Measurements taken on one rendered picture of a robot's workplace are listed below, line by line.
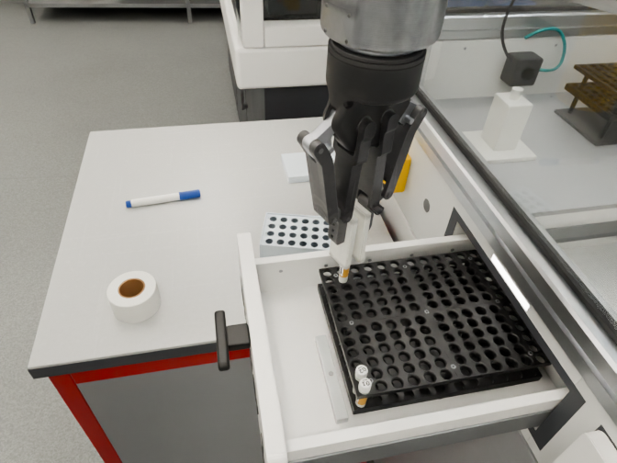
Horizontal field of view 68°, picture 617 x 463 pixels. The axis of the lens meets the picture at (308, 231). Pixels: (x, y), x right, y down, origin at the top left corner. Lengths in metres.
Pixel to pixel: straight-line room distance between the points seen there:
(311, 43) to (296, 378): 0.85
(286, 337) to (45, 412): 1.13
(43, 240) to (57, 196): 0.29
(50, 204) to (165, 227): 1.48
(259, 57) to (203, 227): 0.50
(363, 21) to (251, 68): 0.88
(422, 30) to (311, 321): 0.40
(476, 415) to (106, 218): 0.70
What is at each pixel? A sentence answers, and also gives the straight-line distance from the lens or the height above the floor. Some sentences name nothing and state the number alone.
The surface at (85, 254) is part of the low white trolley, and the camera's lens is 0.87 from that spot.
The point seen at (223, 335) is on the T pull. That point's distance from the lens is 0.51.
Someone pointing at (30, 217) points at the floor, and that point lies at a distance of 2.29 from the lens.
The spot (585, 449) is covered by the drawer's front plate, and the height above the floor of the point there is 0.91.
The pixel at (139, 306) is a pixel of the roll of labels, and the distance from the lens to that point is 0.71.
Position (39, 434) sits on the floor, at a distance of 1.61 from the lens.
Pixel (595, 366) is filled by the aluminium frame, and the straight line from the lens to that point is 0.51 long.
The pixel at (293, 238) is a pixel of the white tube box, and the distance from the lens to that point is 0.78.
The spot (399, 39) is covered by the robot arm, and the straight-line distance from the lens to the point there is 0.34.
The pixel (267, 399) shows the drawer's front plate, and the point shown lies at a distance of 0.45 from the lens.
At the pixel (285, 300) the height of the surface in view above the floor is 0.84.
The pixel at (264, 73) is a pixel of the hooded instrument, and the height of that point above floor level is 0.84.
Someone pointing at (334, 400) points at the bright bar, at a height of 0.85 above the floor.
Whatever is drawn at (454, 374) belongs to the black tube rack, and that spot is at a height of 0.90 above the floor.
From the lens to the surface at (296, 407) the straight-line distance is 0.55.
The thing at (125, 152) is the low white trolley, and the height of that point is 0.76.
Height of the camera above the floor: 1.33
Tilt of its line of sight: 43 degrees down
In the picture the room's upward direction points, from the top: 3 degrees clockwise
